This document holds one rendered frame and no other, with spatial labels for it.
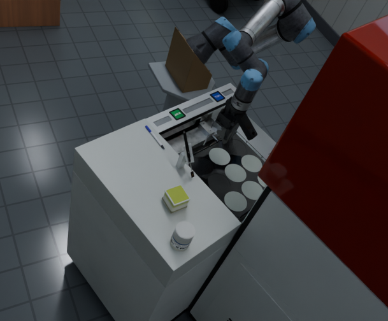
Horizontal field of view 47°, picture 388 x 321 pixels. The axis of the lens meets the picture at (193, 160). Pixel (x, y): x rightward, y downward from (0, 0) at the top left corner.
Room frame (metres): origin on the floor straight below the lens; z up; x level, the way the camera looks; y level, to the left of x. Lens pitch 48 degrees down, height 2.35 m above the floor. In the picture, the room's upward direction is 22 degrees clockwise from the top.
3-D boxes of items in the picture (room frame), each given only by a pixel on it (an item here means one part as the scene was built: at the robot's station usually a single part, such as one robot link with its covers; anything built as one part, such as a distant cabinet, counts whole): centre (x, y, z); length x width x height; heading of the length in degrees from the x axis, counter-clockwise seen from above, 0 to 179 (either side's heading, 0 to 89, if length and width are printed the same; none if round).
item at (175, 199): (0.99, 0.01, 1.00); 0.07 x 0.07 x 0.07; 49
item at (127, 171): (1.04, 0.09, 0.89); 0.62 x 0.35 x 0.14; 58
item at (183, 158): (1.17, 0.03, 1.03); 0.06 x 0.04 x 0.13; 58
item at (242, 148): (1.31, -0.19, 0.90); 0.34 x 0.34 x 0.01; 58
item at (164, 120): (1.56, 0.08, 0.89); 0.55 x 0.09 x 0.14; 148
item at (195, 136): (1.44, 0.04, 0.87); 0.36 x 0.08 x 0.03; 148
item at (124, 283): (1.30, -0.06, 0.41); 0.96 x 0.64 x 0.82; 148
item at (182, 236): (0.84, -0.06, 1.01); 0.07 x 0.07 x 0.10
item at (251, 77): (1.35, -0.09, 1.34); 0.09 x 0.08 x 0.11; 173
